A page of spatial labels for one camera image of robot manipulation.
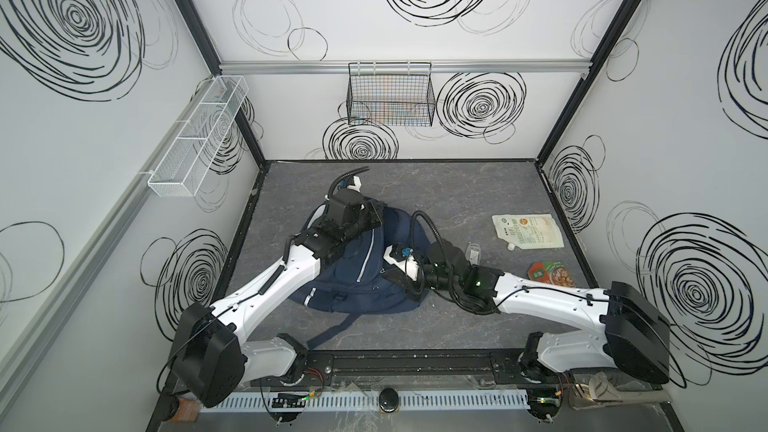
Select clear plastic stationery case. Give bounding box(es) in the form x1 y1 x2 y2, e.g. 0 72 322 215
465 243 482 266

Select navy blue student backpack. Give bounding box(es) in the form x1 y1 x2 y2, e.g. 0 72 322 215
290 207 430 350

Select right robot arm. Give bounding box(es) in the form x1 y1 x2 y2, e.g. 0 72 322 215
383 242 671 385

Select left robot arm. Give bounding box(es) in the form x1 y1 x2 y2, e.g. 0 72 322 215
165 189 385 407

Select white refill pouch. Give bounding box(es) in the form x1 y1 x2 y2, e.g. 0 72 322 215
492 214 564 251

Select green snack packet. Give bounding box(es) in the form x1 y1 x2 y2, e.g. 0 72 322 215
528 261 577 288

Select black round knob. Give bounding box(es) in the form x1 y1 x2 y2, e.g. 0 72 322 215
378 387 400 414

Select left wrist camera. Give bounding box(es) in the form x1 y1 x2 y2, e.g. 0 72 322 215
344 175 362 193

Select black wire basket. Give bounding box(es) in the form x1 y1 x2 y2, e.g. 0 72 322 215
345 61 437 127

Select white slotted cable duct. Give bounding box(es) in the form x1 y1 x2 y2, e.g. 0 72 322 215
202 390 530 413

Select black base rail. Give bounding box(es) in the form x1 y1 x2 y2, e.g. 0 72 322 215
173 347 655 390

